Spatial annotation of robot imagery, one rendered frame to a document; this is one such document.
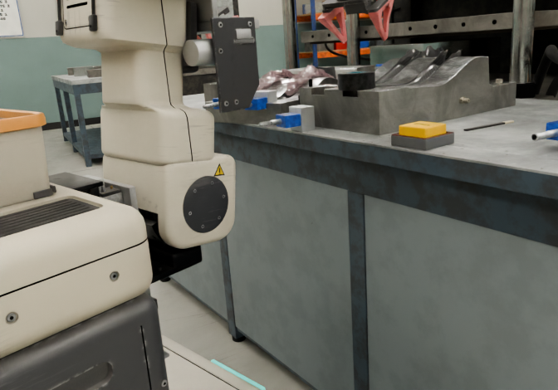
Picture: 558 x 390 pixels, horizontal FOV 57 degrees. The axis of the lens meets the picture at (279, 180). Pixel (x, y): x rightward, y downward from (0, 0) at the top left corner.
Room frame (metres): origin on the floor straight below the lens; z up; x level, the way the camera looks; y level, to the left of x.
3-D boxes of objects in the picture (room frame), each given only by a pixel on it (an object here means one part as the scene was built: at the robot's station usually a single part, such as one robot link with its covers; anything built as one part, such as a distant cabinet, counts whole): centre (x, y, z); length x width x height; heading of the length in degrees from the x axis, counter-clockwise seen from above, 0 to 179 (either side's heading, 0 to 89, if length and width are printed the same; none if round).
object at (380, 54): (2.19, -0.69, 0.87); 0.50 x 0.27 x 0.17; 125
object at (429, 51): (1.28, -0.32, 0.92); 0.35 x 0.16 x 0.09; 125
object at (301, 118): (1.15, -0.02, 0.83); 0.13 x 0.05 x 0.05; 121
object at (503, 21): (2.30, -0.77, 1.01); 1.10 x 0.74 x 0.05; 35
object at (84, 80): (5.66, 1.91, 0.44); 1.90 x 0.70 x 0.89; 27
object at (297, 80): (1.52, -0.07, 0.90); 0.26 x 0.18 x 0.08; 142
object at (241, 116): (1.53, -0.07, 0.85); 0.50 x 0.26 x 0.11; 142
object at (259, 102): (1.28, 0.05, 0.85); 0.13 x 0.05 x 0.05; 142
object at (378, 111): (1.28, -0.34, 0.87); 0.50 x 0.26 x 0.14; 125
